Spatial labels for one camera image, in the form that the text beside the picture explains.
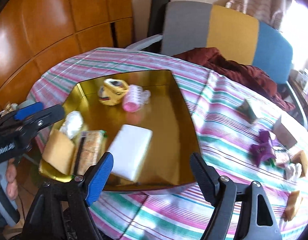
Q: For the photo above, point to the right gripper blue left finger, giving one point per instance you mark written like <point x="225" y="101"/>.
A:
<point x="97" y="178"/>

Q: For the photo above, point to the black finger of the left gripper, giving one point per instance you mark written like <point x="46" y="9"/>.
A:
<point x="44" y="118"/>

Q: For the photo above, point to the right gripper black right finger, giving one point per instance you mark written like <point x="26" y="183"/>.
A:
<point x="206" y="177"/>

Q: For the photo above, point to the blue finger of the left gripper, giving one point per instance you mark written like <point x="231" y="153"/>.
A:
<point x="29" y="110"/>

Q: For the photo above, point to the long cracker packet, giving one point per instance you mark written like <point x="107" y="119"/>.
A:
<point x="90" y="148"/>

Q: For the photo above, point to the white foam block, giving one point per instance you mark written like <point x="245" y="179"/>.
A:
<point x="129" y="149"/>

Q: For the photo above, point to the purple snack packet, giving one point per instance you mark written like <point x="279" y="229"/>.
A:
<point x="262" y="152"/>
<point x="268" y="136"/>

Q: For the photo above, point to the short cracker packet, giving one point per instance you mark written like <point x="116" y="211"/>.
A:
<point x="282" y="156"/>

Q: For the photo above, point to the small green box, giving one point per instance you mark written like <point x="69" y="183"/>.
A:
<point x="249" y="109"/>

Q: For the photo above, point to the beige carton box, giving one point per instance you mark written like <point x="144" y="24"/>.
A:
<point x="284" y="132"/>

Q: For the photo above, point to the yellow cylinder sponge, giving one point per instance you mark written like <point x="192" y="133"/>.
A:
<point x="293" y="205"/>

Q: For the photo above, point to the tan wedge sponge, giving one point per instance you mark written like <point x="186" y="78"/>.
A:
<point x="301" y="158"/>

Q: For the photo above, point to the white plastic ball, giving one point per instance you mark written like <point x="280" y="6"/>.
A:
<point x="293" y="171"/>

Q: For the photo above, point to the left hand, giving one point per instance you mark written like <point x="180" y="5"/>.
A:
<point x="12" y="186"/>

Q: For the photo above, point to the striped bed sheet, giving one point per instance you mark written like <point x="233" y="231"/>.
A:
<point x="223" y="132"/>

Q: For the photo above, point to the wooden wardrobe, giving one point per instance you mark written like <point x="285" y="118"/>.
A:
<point x="36" y="35"/>

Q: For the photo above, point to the maroon jacket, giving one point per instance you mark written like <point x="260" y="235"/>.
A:
<point x="246" y="75"/>

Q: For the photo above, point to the white boxes on desk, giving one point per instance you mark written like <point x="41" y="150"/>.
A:
<point x="302" y="80"/>

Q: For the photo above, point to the tricolour armchair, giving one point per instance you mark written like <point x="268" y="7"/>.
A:
<point x="239" y="37"/>

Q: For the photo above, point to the patterned curtain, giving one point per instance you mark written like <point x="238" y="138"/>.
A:
<point x="270" y="12"/>

